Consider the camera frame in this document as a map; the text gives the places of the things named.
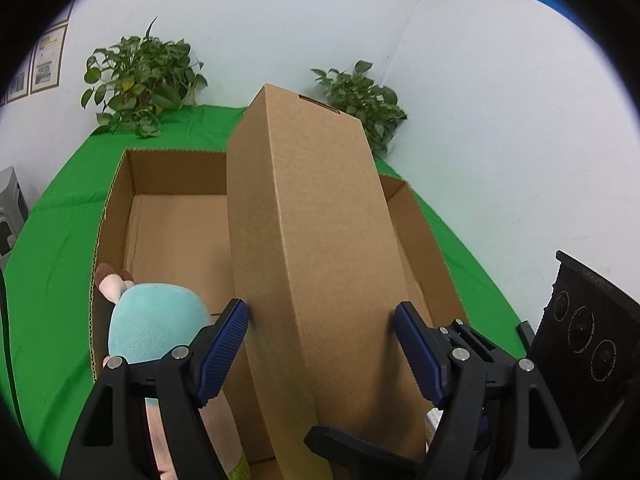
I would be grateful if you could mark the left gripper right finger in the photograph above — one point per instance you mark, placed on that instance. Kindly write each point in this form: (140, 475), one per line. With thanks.
(499, 420)

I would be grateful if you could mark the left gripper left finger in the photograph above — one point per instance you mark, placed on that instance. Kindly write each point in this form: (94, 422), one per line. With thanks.
(111, 439)

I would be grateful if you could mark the pink and teal plush toy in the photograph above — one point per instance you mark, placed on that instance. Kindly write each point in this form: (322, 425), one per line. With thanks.
(150, 319)

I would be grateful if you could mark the green tablecloth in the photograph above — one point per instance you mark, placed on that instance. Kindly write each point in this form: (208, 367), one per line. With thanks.
(47, 278)

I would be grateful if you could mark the large open cardboard tray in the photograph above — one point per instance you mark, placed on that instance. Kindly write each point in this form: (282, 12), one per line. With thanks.
(166, 221)

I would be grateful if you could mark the right potted green plant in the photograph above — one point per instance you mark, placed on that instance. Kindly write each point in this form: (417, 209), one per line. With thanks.
(358, 95)

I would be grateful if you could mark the potted green plant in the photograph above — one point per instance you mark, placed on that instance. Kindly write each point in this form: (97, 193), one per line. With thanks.
(358, 95)
(135, 80)

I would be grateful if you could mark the left potted green plant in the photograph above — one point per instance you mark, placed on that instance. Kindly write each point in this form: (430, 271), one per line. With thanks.
(135, 80)

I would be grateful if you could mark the framed certificates on wall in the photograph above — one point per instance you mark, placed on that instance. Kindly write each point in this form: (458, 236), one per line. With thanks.
(42, 67)

